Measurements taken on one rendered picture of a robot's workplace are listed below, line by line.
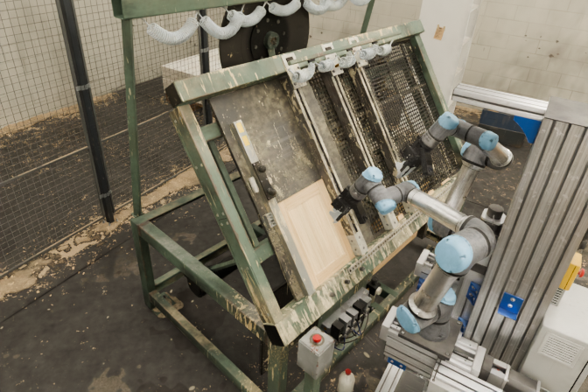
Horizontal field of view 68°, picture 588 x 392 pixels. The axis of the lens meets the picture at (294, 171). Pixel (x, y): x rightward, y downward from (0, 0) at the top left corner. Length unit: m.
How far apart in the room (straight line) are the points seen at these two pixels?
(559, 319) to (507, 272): 0.27
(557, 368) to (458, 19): 4.42
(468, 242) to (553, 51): 5.82
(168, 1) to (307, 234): 1.36
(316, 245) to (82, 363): 1.77
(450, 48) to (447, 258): 4.56
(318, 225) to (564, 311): 1.17
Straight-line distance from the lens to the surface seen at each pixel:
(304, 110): 2.45
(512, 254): 1.93
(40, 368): 3.44
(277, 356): 2.33
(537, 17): 7.14
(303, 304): 2.26
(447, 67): 5.98
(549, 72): 7.27
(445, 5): 5.87
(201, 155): 2.02
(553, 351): 2.13
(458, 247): 1.53
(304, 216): 2.34
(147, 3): 2.31
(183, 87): 2.02
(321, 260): 2.39
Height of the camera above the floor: 2.57
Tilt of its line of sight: 31 degrees down
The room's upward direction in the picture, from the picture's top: 3 degrees clockwise
